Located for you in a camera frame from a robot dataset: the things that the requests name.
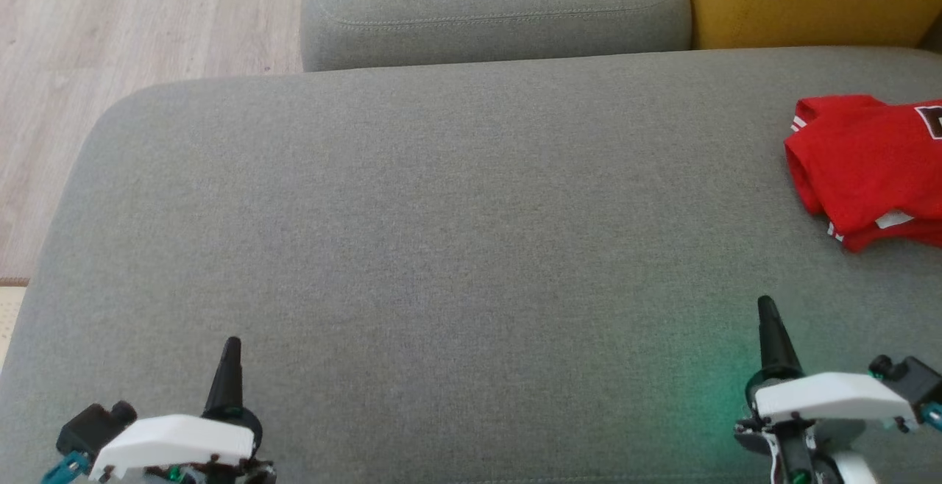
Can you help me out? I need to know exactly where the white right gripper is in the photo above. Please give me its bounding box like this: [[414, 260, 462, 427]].
[[734, 295, 922, 442]]

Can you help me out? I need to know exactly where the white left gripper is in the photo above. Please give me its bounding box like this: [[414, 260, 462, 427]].
[[88, 337, 263, 482]]

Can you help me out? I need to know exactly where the red white-sleeved t-shirt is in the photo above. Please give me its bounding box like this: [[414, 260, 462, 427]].
[[783, 93, 942, 236]]

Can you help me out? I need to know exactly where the cream perforated laundry basket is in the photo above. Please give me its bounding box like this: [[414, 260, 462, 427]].
[[0, 277, 32, 371]]

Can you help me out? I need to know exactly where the grey sofa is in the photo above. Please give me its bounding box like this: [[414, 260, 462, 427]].
[[0, 46, 942, 484]]

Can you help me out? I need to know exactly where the left teal-plug camera cable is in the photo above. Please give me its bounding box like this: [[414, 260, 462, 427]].
[[40, 450, 91, 484]]

